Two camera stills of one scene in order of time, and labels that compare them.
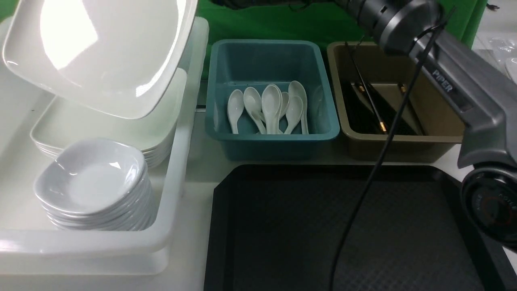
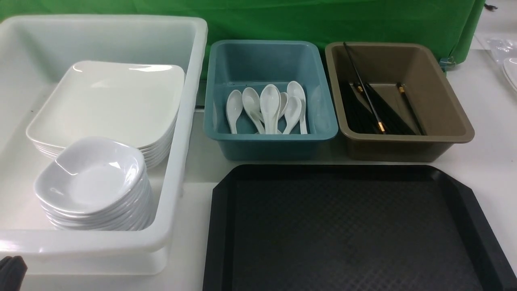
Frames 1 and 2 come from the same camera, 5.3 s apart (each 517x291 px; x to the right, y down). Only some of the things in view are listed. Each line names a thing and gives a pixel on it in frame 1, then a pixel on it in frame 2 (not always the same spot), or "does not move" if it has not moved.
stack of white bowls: x=94 y=184 does not move
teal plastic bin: x=236 y=64 does not move
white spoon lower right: x=294 y=112 does not move
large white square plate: x=120 y=55 to x=137 y=104
